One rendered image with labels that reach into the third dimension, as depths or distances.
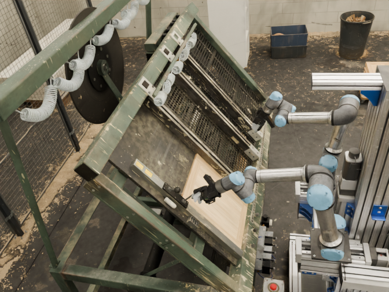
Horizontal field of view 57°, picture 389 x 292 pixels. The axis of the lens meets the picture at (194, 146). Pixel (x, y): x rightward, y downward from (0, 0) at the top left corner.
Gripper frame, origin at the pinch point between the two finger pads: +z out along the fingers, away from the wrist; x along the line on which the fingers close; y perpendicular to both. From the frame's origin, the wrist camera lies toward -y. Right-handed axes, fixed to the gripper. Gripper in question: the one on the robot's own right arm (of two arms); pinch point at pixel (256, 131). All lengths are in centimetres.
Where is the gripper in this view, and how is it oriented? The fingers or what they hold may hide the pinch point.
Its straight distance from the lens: 269.7
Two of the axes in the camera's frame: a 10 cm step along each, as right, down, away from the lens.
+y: -9.1, -4.0, -0.9
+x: -2.0, 6.4, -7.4
